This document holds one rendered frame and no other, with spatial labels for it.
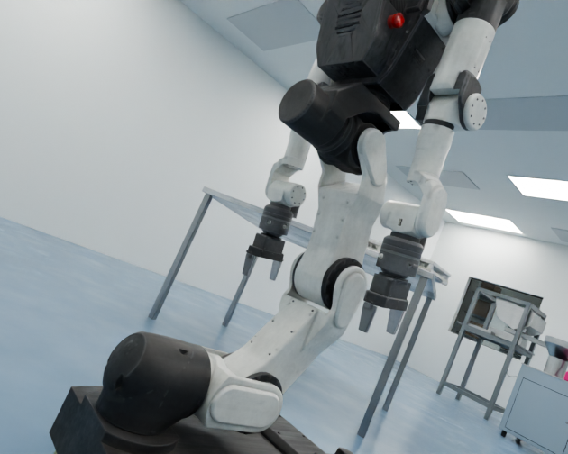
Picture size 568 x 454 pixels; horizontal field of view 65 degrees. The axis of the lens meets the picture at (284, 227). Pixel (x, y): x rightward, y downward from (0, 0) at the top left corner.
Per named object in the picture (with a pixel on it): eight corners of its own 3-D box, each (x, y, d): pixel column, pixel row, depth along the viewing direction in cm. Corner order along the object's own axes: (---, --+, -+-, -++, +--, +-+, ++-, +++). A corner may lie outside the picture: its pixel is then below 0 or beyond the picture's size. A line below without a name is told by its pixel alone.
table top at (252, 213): (201, 191, 288) (204, 186, 288) (263, 231, 388) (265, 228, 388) (431, 279, 228) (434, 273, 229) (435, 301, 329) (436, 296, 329)
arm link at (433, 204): (420, 234, 92) (439, 172, 92) (386, 226, 99) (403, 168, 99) (436, 240, 96) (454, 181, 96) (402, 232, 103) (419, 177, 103)
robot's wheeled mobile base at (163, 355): (89, 614, 63) (190, 390, 66) (27, 422, 103) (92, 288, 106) (354, 567, 103) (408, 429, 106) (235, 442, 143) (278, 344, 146)
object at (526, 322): (413, 385, 561) (456, 275, 577) (451, 396, 628) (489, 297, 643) (531, 449, 450) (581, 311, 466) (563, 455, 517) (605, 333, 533)
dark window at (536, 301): (449, 332, 818) (471, 276, 830) (449, 332, 819) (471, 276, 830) (523, 362, 716) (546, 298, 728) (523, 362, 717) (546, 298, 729)
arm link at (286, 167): (279, 202, 127) (294, 156, 127) (261, 197, 133) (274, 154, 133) (296, 207, 131) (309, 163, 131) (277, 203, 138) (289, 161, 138)
